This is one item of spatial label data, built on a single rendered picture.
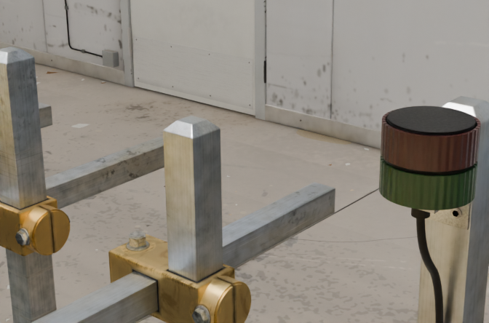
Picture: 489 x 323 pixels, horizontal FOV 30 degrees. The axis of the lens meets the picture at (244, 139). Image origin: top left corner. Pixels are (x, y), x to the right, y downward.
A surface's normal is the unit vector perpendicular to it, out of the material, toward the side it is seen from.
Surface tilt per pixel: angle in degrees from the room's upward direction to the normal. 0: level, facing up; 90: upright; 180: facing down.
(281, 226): 90
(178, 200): 90
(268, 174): 0
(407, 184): 90
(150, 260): 0
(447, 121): 0
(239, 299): 90
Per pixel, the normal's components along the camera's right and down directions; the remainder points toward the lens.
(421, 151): -0.33, 0.32
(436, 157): -0.06, 0.33
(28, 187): 0.77, 0.21
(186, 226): -0.65, 0.26
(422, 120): -0.01, -0.94
